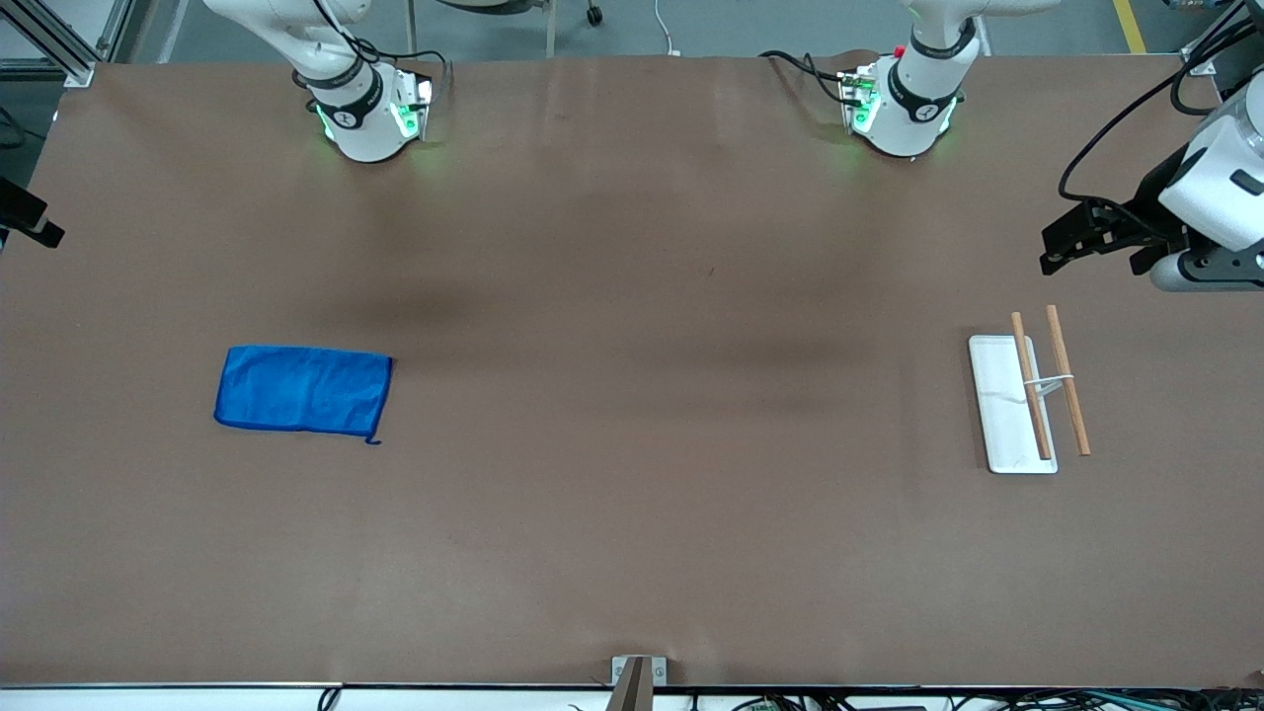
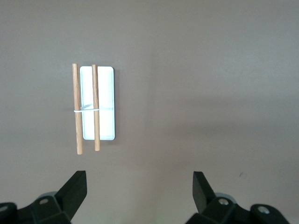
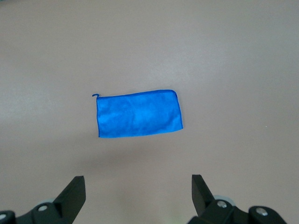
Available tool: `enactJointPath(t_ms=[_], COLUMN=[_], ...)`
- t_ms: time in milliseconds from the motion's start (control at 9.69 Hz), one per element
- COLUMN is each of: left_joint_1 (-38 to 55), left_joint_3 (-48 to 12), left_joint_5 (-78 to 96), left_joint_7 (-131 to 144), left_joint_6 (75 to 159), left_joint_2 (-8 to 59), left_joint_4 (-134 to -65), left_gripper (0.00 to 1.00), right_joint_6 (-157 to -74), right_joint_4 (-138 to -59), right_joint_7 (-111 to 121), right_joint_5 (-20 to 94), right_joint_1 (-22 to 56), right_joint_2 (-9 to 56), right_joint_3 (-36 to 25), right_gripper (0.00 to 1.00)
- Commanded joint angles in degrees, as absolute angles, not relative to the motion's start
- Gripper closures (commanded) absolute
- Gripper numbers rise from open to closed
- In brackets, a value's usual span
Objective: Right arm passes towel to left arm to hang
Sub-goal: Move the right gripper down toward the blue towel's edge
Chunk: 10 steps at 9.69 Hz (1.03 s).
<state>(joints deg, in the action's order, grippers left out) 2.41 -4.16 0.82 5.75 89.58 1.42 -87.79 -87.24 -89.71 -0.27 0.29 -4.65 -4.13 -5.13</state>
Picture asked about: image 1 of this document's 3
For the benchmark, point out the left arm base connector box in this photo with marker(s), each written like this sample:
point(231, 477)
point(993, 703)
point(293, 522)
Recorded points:
point(859, 99)

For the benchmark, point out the aluminium frame post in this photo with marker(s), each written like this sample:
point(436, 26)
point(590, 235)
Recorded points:
point(64, 44)
point(1210, 44)

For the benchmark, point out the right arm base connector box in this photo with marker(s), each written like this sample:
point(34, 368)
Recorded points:
point(415, 104)

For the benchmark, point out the white rack base plate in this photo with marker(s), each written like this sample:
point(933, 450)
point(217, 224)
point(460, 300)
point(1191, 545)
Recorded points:
point(999, 405)

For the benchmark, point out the chair base legs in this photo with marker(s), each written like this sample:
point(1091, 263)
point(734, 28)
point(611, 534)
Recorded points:
point(474, 8)

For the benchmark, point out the metal table edge bracket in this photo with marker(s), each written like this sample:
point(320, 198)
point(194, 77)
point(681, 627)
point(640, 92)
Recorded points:
point(620, 670)

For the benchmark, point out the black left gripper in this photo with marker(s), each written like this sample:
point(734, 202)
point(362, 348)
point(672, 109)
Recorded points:
point(1144, 216)

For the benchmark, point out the blue microfibre towel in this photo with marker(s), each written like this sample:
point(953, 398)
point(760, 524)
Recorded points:
point(301, 390)

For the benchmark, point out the brown camera mount post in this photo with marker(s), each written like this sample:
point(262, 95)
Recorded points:
point(632, 689)

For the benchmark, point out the wooden rack rod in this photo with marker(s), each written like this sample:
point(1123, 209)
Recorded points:
point(1068, 380)
point(1032, 390)

